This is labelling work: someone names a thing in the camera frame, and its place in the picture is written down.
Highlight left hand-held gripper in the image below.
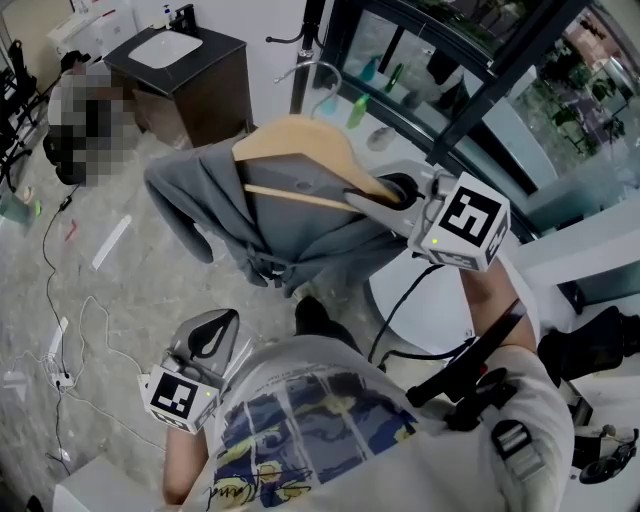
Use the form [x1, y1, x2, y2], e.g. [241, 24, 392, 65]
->
[137, 308, 241, 435]

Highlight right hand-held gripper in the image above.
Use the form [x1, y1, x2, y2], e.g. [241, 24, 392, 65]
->
[343, 160, 512, 274]

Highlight grey hooded clothing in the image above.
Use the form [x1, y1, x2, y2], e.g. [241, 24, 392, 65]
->
[143, 133, 417, 301]

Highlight wooden hanger with metal hook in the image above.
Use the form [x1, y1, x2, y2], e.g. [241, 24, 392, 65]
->
[232, 60, 404, 214]

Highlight black coat rack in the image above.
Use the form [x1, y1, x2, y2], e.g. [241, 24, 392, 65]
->
[264, 0, 329, 117]

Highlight person's left forearm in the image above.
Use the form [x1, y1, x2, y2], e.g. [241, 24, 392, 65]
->
[161, 426, 212, 507]

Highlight person's right forearm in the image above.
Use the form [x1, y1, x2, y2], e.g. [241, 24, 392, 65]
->
[458, 258, 539, 352]

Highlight grey round object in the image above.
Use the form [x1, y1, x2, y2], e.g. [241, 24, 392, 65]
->
[365, 125, 397, 153]

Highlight light green bottle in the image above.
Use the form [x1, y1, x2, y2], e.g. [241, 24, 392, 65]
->
[345, 93, 372, 131]

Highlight person's dark trouser leg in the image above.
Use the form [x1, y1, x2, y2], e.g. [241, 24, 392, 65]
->
[293, 296, 363, 354]

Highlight dark green bottle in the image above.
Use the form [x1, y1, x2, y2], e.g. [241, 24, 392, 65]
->
[383, 61, 405, 95]

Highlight teal spray bottle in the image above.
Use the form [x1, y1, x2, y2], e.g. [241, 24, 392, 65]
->
[359, 53, 383, 82]

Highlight white flat strip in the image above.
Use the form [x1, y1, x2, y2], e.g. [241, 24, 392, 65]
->
[91, 214, 133, 272]

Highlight white power strip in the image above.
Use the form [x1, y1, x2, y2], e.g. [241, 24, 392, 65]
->
[41, 353, 76, 390]

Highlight white desk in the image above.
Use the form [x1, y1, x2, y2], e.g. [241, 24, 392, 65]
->
[517, 219, 640, 289]

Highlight dark wooden sink cabinet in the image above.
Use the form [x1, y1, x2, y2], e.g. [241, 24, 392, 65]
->
[103, 24, 254, 149]

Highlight green floor item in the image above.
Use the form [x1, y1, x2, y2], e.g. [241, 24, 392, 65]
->
[0, 186, 44, 227]

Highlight black office chair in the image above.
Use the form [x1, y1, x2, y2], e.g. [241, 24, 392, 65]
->
[536, 303, 640, 387]

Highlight person's printed white t-shirt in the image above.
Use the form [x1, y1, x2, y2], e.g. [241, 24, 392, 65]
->
[179, 333, 576, 512]

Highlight white wash basin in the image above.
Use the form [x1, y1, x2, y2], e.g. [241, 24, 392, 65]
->
[127, 31, 204, 71]

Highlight black faucet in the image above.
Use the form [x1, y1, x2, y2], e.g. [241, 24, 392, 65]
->
[168, 3, 202, 37]

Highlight black metal stand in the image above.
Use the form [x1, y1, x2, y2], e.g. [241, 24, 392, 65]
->
[0, 39, 52, 194]

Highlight black wheeled device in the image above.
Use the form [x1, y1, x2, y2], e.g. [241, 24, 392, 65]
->
[571, 423, 639, 485]

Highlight white cardboard box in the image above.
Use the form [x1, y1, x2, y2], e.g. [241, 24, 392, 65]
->
[46, 4, 139, 57]

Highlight white floor cable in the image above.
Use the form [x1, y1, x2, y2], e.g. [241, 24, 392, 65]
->
[9, 294, 167, 454]

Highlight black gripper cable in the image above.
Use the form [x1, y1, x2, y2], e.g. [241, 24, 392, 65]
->
[367, 263, 466, 365]

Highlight black window frame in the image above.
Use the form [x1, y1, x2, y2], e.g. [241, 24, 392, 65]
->
[319, 0, 609, 201]

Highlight black floor cable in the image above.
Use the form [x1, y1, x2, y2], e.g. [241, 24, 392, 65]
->
[41, 183, 82, 374]

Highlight black shoulder strap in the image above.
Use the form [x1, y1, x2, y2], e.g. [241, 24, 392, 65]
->
[405, 298, 529, 432]

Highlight grey strap buckle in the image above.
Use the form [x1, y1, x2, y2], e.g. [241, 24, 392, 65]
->
[491, 418, 547, 482]

